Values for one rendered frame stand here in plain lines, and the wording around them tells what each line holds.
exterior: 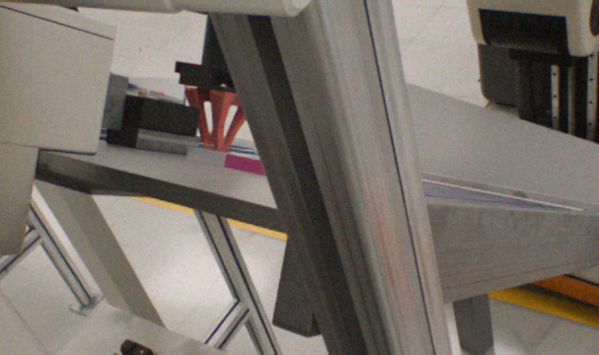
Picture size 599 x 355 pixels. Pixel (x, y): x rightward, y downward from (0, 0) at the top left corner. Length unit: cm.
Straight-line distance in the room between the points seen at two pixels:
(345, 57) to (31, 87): 24
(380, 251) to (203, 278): 184
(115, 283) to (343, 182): 132
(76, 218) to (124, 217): 101
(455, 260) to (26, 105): 26
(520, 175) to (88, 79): 90
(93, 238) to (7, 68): 108
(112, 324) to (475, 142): 69
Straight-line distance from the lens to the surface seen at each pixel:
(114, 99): 62
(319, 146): 22
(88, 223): 144
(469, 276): 46
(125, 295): 156
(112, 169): 37
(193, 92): 79
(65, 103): 42
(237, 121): 81
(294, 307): 30
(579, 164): 124
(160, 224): 232
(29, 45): 41
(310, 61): 20
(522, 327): 176
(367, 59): 21
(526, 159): 125
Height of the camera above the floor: 139
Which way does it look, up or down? 37 degrees down
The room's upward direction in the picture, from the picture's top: 18 degrees counter-clockwise
